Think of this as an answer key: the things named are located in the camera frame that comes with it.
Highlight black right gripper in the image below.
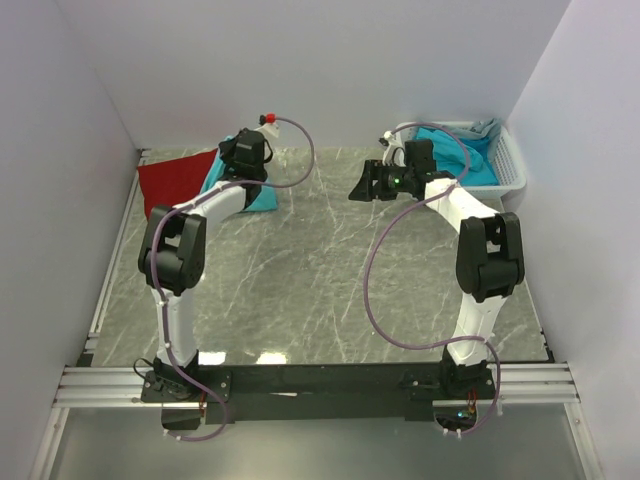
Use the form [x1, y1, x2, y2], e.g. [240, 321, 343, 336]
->
[348, 161, 414, 203]

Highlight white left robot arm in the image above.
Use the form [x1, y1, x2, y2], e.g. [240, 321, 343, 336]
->
[138, 128, 273, 402]

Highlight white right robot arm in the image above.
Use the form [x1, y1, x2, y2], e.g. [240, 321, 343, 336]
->
[348, 140, 525, 399]

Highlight folded red t-shirt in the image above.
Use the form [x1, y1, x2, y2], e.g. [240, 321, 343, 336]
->
[138, 149, 217, 219]

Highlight blue t-shirt in basket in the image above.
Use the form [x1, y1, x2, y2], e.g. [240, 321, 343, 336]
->
[414, 128, 499, 187]

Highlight grey t-shirt in basket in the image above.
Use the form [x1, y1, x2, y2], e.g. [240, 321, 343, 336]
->
[437, 118, 503, 141]

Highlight white plastic laundry basket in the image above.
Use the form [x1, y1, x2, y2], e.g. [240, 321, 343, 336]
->
[389, 121, 526, 199]

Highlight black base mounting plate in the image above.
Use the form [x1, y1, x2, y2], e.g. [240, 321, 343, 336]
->
[141, 361, 495, 424]

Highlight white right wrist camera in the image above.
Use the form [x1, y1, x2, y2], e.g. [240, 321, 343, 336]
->
[379, 131, 406, 167]

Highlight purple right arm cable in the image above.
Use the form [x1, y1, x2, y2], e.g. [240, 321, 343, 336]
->
[362, 122, 501, 437]

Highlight aluminium frame rail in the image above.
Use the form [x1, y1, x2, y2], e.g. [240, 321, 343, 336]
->
[52, 364, 580, 408]

